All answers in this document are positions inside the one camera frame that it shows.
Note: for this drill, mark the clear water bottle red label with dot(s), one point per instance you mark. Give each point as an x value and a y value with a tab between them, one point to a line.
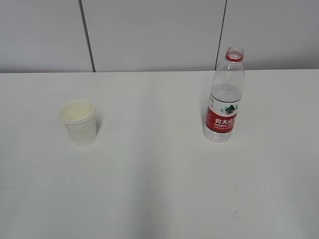
225	96

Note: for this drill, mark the white paper cup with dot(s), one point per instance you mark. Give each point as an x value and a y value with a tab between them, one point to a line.
79	119

